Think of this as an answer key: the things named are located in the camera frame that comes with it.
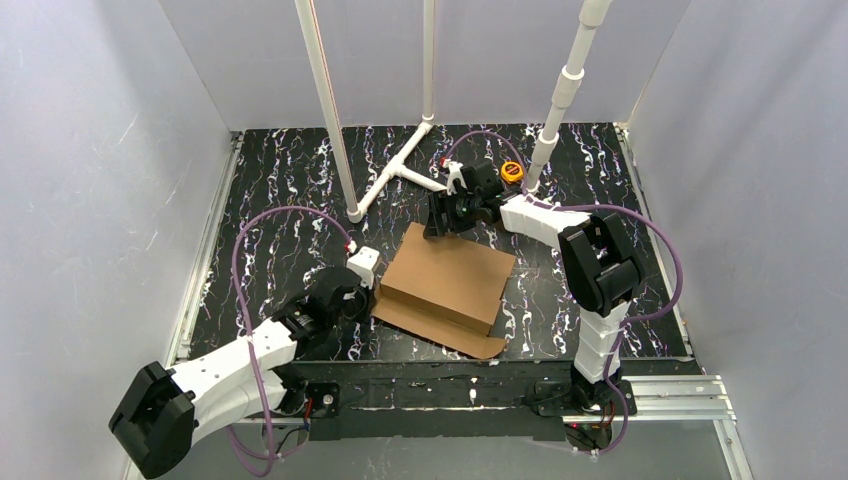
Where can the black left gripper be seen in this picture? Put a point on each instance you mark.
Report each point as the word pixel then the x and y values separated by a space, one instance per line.
pixel 361 302

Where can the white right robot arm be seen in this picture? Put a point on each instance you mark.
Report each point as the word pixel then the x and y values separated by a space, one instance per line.
pixel 601 268

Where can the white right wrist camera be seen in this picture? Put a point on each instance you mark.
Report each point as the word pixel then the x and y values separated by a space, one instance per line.
pixel 455 178

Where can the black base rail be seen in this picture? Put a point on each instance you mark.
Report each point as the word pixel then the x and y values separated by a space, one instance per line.
pixel 422 399

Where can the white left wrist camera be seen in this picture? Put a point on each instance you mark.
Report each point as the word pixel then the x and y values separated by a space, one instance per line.
pixel 364 263

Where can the white wooden corner post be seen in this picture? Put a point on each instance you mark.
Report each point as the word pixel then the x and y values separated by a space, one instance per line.
pixel 315 50

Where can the yellow tape measure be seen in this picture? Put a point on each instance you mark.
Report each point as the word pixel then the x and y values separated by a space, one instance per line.
pixel 512 173

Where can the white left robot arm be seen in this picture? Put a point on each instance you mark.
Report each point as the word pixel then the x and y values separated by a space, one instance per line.
pixel 166 411

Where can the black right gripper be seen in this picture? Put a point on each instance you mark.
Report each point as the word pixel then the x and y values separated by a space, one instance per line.
pixel 448 213

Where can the white PVC pipe frame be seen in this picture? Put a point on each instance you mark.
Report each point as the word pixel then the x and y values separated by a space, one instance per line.
pixel 591 17

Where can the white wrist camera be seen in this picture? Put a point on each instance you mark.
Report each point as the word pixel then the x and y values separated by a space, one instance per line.
pixel 455 178
pixel 364 263

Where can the brown cardboard box sheet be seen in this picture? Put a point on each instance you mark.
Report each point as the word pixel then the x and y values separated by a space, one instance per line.
pixel 446 290

